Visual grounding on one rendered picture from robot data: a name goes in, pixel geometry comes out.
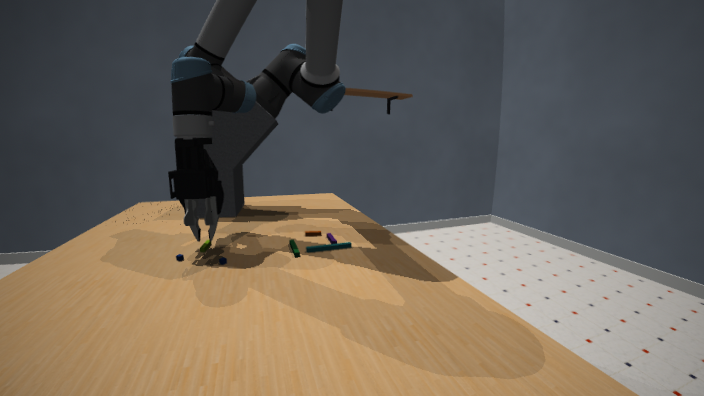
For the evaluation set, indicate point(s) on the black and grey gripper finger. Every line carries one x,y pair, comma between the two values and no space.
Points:
213,209
191,219

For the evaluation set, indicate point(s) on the lime green rod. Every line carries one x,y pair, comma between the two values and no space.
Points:
205,246

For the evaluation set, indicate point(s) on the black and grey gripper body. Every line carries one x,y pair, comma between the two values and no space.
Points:
192,186

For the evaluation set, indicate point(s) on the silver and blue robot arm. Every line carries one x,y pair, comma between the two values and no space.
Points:
196,90

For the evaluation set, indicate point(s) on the turquoise rod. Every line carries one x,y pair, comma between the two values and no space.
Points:
328,247

